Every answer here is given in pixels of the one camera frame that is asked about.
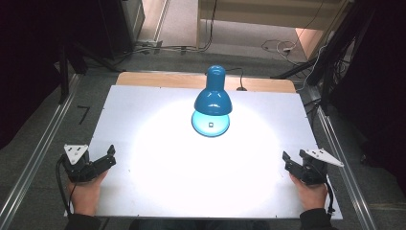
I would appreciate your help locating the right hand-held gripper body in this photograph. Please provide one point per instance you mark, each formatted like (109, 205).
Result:
(316, 166)

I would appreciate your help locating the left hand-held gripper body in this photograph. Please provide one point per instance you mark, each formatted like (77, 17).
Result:
(77, 163)

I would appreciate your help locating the blue desk lamp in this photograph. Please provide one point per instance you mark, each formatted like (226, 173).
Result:
(213, 100)

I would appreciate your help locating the person's right hand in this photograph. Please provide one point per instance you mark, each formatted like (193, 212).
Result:
(311, 196)

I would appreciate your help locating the person's left hand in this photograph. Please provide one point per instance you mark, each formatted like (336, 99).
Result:
(84, 195)

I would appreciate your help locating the white table cover sheet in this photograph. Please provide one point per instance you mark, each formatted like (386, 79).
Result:
(143, 105)

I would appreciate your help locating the black metal stand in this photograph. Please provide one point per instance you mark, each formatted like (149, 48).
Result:
(63, 76)

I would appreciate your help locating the grey power strip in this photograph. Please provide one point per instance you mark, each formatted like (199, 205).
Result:
(149, 43)

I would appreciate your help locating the dark cabinet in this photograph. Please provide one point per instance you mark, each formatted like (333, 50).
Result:
(121, 25)

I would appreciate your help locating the light wooden furniture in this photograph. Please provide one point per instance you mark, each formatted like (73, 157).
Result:
(268, 12)

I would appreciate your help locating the aluminium floor rail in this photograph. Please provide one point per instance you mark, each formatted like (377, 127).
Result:
(38, 143)
(344, 179)

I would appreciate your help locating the black metal stand frame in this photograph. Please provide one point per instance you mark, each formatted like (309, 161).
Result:
(332, 57)

